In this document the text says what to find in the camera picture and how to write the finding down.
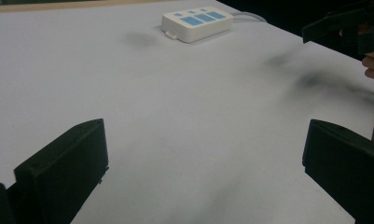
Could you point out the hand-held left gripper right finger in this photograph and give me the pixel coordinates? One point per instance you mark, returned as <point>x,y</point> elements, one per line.
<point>346,161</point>

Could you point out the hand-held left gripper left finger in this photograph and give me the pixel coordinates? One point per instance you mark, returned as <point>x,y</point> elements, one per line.
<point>63,165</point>

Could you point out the white power strip blue sockets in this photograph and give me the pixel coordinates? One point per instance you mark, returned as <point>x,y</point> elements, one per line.
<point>195,24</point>

